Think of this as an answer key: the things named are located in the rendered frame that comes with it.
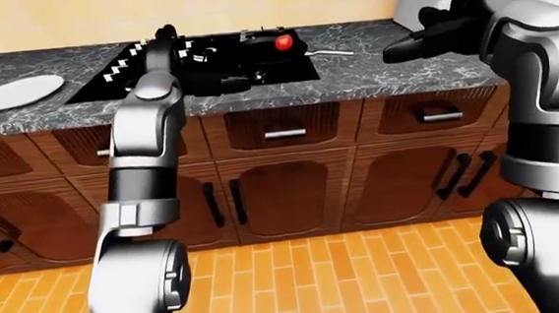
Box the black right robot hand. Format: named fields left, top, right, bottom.
left=378, top=0, right=492, bottom=66

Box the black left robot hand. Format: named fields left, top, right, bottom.
left=170, top=32, right=253, bottom=98

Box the red tomato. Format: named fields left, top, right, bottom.
left=274, top=34, right=295, bottom=53

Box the white round plate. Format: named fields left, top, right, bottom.
left=0, top=74, right=67, bottom=112

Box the black cooktop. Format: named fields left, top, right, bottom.
left=61, top=25, right=322, bottom=106

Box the brown wooden kitchen cabinet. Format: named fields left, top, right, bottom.
left=0, top=80, right=546, bottom=277

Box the black pan with silver handle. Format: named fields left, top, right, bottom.
left=242, top=25, right=355, bottom=66

